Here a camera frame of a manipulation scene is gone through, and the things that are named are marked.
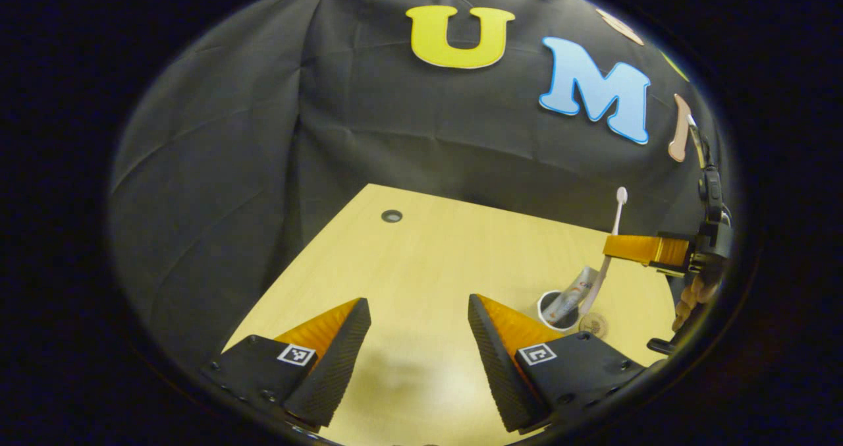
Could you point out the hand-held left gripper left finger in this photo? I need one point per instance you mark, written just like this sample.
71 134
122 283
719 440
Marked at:
339 367

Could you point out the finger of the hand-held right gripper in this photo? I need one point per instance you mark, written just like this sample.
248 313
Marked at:
635 248

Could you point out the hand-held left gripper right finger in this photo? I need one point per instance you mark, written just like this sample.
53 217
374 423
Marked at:
497 373

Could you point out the white toothbrush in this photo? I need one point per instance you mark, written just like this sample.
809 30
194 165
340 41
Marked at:
616 219

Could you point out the white toothpaste tube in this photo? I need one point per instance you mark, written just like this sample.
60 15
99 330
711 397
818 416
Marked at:
573 294

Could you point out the white cup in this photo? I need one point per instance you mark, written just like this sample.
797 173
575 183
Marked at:
545 301

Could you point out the round cork coaster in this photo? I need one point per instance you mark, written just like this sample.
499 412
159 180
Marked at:
594 326

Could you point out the wooden desktop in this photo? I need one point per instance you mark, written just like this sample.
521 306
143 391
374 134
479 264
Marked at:
428 268

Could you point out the black backdrop cloth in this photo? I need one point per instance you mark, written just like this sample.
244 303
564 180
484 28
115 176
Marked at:
263 103

